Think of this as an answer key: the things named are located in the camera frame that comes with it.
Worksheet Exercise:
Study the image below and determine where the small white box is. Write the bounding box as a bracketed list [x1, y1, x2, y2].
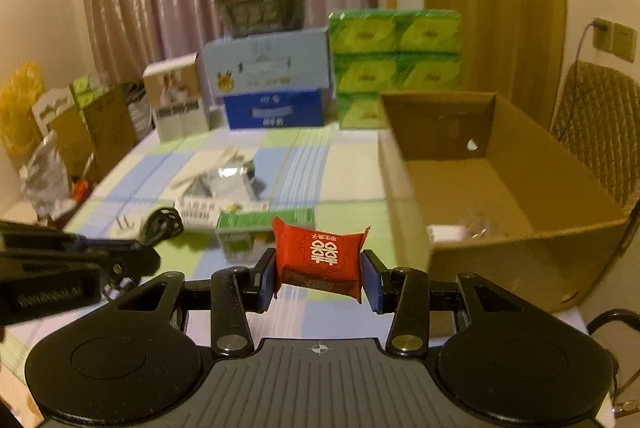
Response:
[427, 225, 468, 243]

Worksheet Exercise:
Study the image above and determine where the clear plastic container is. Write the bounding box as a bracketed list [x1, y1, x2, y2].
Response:
[460, 213, 501, 239]

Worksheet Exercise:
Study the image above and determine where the empty wall socket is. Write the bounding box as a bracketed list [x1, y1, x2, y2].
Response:
[612, 22, 634, 56]

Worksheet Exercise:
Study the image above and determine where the grey charger cable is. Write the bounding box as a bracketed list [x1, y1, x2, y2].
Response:
[552, 20, 603, 136]

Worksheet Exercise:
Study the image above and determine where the white box with dog print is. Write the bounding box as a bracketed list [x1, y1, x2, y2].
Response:
[142, 54, 211, 143]

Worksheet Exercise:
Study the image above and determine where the green white medicine box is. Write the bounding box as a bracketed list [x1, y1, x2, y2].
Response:
[216, 208, 316, 261]

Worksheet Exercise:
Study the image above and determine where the black cable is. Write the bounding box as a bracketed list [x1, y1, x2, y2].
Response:
[137, 207, 183, 245]

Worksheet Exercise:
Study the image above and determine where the brown carton green white top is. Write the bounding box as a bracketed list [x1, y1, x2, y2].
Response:
[72, 75, 138, 179]

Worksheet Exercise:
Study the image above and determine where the dark blue milk carton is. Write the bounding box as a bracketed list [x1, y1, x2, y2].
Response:
[222, 88, 331, 129]

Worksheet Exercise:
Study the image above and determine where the light blue carton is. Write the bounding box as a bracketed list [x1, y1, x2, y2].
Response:
[197, 28, 333, 106]

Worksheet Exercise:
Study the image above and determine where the silver foil packet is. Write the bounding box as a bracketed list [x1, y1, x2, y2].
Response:
[172, 153, 266, 201]

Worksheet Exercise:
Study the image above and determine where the red candy packet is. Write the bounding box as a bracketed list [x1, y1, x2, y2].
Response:
[271, 216, 372, 305]

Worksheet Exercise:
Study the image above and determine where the quilted chair cover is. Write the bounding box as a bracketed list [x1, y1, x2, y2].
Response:
[549, 60, 640, 209]

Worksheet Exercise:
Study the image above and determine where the stack of green tissue packs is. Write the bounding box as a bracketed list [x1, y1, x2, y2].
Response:
[327, 8, 463, 129]

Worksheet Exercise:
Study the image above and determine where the brown cardboard box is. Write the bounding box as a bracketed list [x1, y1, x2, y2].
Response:
[377, 90, 632, 343]

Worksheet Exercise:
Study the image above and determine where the black white carton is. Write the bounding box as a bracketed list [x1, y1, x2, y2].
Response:
[122, 80, 152, 139]

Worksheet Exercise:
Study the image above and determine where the wall socket with plug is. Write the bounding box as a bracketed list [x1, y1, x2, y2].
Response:
[592, 18, 615, 51]

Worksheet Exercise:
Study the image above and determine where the yellow plastic bag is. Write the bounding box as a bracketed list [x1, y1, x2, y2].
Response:
[0, 62, 46, 156]

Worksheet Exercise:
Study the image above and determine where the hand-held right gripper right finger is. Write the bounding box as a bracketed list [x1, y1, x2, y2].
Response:
[360, 250, 531, 357]

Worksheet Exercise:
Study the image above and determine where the black chair armrest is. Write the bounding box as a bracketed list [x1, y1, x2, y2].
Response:
[587, 309, 640, 340]

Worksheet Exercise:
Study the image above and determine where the checked cloth covered desktop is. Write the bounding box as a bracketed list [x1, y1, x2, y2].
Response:
[0, 126, 601, 414]

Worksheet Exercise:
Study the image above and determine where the crumpled silver foil bag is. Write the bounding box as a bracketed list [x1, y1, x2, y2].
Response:
[20, 133, 71, 216]

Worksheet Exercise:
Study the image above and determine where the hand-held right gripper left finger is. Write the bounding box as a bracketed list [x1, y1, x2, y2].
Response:
[107, 249, 278, 357]

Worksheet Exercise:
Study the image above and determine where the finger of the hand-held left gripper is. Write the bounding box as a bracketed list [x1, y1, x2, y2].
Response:
[0, 239, 162, 283]
[0, 218, 83, 243]

